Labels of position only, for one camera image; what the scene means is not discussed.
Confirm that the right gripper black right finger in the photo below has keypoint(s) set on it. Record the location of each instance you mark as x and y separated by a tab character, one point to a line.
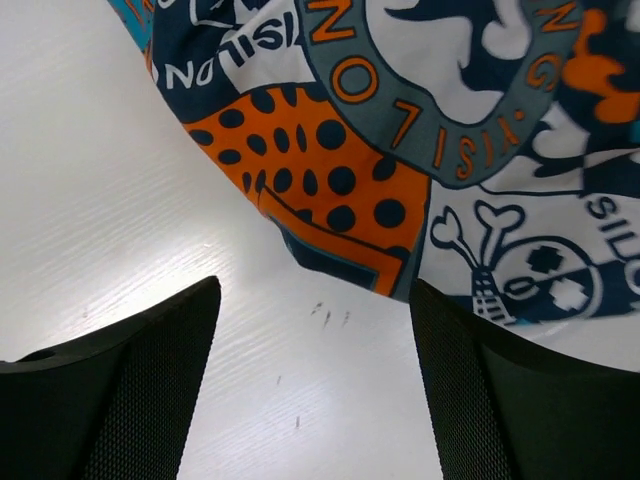
503	407

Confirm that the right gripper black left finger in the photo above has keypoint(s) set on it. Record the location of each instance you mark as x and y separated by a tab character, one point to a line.
116	403

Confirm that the colourful patterned shorts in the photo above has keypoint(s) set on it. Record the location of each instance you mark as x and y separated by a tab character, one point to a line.
488	148

